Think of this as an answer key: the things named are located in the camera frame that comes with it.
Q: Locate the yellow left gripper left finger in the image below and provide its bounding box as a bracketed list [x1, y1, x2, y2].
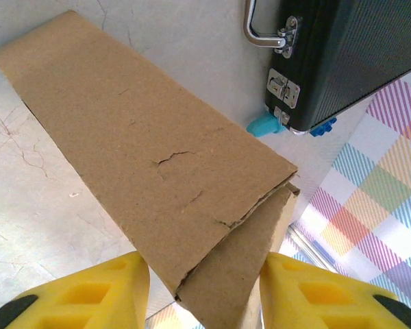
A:
[0, 252, 151, 329]

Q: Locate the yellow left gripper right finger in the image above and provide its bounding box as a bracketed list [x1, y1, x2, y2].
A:
[260, 252, 411, 329]

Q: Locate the black case with metal latches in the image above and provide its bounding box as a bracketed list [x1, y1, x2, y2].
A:
[243, 0, 411, 136]

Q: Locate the small blue plastic block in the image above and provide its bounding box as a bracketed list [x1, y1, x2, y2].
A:
[310, 118, 338, 138]

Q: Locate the brown cardboard paper box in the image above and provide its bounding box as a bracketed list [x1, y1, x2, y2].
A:
[0, 10, 301, 329]

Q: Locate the cyan plastic tool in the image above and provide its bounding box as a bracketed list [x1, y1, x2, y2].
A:
[245, 111, 284, 138]

